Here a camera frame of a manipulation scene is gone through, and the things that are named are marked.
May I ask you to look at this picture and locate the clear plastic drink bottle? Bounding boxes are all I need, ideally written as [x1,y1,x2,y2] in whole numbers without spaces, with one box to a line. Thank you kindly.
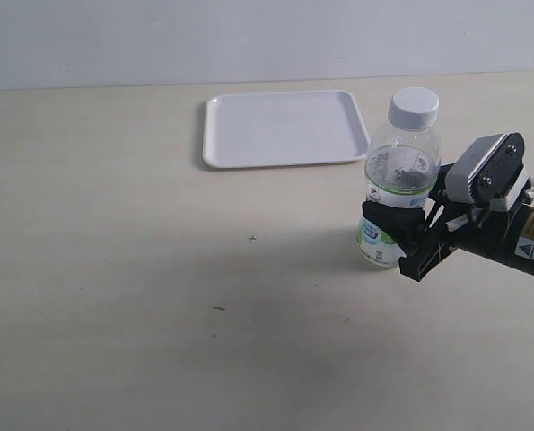
[357,121,441,268]

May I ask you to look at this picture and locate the white bottle cap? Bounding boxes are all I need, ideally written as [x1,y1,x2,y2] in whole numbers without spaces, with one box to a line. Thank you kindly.
[388,86,440,131]

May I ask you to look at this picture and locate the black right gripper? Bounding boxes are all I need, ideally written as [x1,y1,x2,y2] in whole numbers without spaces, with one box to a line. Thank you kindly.
[362,163,482,282]

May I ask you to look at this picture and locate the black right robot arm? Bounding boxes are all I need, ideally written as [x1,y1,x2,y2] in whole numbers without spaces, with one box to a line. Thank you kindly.
[362,164,534,281]

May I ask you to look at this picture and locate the white plastic tray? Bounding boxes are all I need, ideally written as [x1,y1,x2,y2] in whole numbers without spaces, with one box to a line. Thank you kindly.
[202,90,370,169]

